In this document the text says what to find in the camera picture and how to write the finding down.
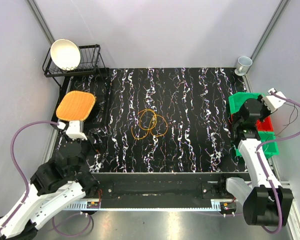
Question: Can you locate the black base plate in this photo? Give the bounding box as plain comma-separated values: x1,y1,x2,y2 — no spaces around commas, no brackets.
94,172,250,211

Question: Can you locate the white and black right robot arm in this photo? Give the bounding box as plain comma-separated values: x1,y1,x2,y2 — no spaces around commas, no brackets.
217,95,293,227

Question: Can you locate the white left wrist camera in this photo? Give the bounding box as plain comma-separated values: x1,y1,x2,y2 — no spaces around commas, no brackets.
57,120,88,141

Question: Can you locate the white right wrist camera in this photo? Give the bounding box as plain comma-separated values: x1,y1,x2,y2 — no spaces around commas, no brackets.
261,88,287,115

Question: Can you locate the green bin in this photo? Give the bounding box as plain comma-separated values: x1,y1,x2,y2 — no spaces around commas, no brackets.
228,92,262,116
233,131,281,160

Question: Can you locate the white mug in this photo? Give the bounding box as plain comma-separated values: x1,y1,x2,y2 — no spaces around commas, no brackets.
234,56,253,76

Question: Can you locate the black wire dish rack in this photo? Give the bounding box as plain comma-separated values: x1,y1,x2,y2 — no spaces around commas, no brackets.
42,39,109,79

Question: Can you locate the orange woven basket tray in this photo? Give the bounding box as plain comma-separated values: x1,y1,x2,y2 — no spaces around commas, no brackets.
56,90,97,122

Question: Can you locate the green bin near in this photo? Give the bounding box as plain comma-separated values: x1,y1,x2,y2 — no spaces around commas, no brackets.
233,131,281,160

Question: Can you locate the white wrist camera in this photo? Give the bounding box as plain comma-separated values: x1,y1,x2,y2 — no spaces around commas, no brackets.
261,88,287,115
57,120,88,141

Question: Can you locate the green bin far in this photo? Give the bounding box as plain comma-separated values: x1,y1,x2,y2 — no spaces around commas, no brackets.
228,92,262,116

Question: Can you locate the aluminium frame rail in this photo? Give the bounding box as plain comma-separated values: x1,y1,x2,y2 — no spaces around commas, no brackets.
13,179,300,240

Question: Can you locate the black tray under basket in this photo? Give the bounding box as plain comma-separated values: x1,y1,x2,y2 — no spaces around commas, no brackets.
51,73,112,132

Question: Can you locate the yellow cable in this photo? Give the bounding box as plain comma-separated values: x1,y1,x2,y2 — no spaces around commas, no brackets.
131,108,169,140

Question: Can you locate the white bowl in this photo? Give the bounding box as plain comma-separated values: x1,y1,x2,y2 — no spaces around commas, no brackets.
50,39,81,71

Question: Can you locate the brown cable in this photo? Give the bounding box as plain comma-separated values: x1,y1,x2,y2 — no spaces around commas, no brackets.
264,103,300,141

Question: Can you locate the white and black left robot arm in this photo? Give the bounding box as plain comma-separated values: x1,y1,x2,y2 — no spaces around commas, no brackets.
0,136,102,240

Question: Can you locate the red bin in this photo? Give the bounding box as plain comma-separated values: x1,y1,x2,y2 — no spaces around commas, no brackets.
230,114,274,132

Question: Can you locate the black marbled mat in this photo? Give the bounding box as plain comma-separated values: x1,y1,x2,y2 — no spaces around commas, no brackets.
87,67,246,173

